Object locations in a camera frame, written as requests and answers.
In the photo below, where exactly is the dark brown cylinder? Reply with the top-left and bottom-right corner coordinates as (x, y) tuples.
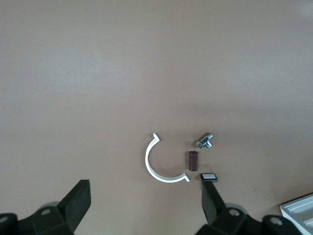
(187, 150), (199, 172)

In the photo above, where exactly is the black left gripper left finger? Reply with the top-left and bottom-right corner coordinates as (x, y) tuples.
(0, 179), (91, 235)

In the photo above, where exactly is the white drawer cabinet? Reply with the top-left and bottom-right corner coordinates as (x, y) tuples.
(280, 193), (313, 235)

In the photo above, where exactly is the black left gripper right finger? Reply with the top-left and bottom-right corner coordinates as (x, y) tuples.
(195, 182), (304, 235)

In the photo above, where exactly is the white half ring clamp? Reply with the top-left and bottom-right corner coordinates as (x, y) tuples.
(144, 132), (191, 183)

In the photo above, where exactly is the brown table cover sheet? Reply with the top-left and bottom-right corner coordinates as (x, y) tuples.
(0, 0), (313, 235)

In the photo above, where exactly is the white plastic drawer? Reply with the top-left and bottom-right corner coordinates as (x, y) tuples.
(283, 195), (313, 222)

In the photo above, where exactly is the black switch with white cap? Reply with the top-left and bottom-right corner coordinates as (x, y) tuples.
(200, 172), (219, 184)

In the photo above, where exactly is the silver metal tee fitting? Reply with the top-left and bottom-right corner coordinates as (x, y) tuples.
(195, 132), (215, 149)

